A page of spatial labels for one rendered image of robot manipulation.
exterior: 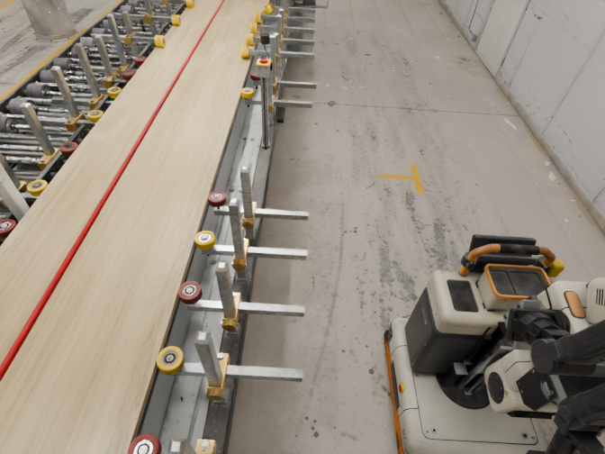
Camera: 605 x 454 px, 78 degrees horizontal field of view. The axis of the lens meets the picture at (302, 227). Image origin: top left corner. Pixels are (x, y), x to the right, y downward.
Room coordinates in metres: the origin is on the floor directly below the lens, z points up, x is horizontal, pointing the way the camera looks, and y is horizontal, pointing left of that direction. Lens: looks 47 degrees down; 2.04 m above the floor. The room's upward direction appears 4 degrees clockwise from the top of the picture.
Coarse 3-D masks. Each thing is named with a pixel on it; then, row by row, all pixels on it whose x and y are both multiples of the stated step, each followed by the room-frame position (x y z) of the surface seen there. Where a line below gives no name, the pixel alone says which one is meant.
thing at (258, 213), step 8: (216, 208) 1.22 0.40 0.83; (224, 208) 1.23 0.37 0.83; (240, 208) 1.24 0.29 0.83; (256, 216) 1.21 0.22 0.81; (264, 216) 1.21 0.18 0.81; (272, 216) 1.21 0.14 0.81; (280, 216) 1.22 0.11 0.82; (288, 216) 1.22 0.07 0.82; (296, 216) 1.22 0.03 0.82; (304, 216) 1.22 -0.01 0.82
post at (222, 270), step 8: (224, 264) 0.69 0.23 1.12; (216, 272) 0.67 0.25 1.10; (224, 272) 0.67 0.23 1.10; (224, 280) 0.67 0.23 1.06; (224, 288) 0.67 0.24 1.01; (224, 296) 0.67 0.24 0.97; (232, 296) 0.69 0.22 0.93; (224, 304) 0.67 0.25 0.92; (232, 304) 0.68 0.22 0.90; (224, 312) 0.67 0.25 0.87; (232, 312) 0.67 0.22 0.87
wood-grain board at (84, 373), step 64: (256, 0) 4.08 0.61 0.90; (192, 64) 2.56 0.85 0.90; (128, 128) 1.72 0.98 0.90; (192, 128) 1.76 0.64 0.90; (64, 192) 1.19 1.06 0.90; (128, 192) 1.21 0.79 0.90; (192, 192) 1.24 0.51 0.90; (0, 256) 0.82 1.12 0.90; (64, 256) 0.84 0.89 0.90; (128, 256) 0.86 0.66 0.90; (0, 320) 0.56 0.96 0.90; (64, 320) 0.58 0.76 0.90; (128, 320) 0.59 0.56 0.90; (0, 384) 0.37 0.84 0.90; (64, 384) 0.38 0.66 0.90; (128, 384) 0.39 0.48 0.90; (0, 448) 0.21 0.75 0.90; (64, 448) 0.22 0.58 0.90; (128, 448) 0.23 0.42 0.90
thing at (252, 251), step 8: (216, 248) 0.97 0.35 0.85; (224, 248) 0.98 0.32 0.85; (232, 248) 0.98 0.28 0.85; (248, 248) 0.99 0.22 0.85; (256, 248) 0.99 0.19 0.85; (264, 248) 0.99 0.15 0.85; (248, 256) 0.96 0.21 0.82; (256, 256) 0.96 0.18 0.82; (264, 256) 0.96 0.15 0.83; (272, 256) 0.96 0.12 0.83; (280, 256) 0.97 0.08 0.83; (288, 256) 0.97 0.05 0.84; (296, 256) 0.97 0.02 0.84; (304, 256) 0.97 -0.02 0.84
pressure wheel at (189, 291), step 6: (186, 282) 0.76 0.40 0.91; (192, 282) 0.76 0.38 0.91; (180, 288) 0.73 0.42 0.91; (186, 288) 0.73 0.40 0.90; (192, 288) 0.73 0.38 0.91; (198, 288) 0.73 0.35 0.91; (180, 294) 0.71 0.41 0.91; (186, 294) 0.71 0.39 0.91; (192, 294) 0.71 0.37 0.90; (198, 294) 0.71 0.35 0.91; (186, 300) 0.69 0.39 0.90; (192, 300) 0.69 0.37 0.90; (198, 300) 0.70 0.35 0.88
